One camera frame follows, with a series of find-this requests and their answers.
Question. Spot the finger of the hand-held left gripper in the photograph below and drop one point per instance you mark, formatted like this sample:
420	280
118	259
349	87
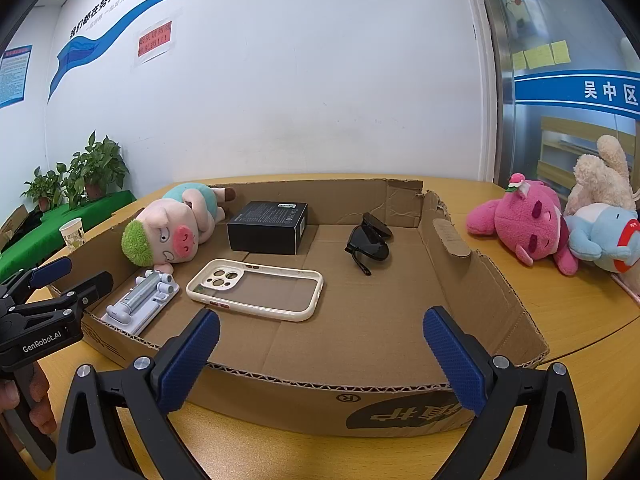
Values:
85	290
50	271

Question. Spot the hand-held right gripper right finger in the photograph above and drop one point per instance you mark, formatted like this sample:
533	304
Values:
452	355

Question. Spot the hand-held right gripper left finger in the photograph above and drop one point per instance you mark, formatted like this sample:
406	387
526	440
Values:
187	360

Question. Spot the shallow cardboard box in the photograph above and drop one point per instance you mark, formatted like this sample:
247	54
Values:
375	310

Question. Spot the black product box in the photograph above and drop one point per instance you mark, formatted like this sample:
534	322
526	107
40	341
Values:
265	232

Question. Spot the person's left hand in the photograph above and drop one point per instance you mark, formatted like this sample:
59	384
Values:
42	405

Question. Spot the green table cover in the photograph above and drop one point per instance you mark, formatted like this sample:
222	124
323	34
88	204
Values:
30	245

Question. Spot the paper cup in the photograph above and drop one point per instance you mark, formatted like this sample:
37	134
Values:
71	235

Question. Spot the white folding phone stand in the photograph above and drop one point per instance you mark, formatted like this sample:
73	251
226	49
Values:
140	300

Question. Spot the brown cardboard carton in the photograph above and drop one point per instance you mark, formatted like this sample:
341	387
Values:
12	225

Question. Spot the small potted plant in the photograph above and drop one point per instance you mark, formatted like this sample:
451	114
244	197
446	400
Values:
45	190

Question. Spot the beige clear phone case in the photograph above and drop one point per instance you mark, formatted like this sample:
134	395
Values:
260	290

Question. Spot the pig plush toy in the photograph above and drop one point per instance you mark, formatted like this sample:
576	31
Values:
170	225

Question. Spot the large potted plant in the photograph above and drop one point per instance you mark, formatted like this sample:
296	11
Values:
97	165

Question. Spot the yellow wooden desk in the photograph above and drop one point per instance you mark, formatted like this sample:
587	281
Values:
575	335

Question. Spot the black sunglasses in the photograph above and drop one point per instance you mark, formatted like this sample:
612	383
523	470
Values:
370	250

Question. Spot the pink plush toy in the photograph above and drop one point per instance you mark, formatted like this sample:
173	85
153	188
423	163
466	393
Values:
525	220

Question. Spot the blue plush toy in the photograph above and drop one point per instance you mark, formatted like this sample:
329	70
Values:
600	230

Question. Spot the beige plush toy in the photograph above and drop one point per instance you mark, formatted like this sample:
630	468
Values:
600	175

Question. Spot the yellow sticky note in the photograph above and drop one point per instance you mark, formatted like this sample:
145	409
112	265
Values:
519	60
560	52
538	56

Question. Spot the glass door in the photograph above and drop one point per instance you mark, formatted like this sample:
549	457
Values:
565	15

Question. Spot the cartoon sticker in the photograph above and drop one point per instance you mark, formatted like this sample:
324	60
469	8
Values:
520	2

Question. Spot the blue wall poster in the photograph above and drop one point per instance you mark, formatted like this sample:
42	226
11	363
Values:
14	77

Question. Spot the red wall sign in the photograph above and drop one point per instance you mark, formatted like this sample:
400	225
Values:
156	41

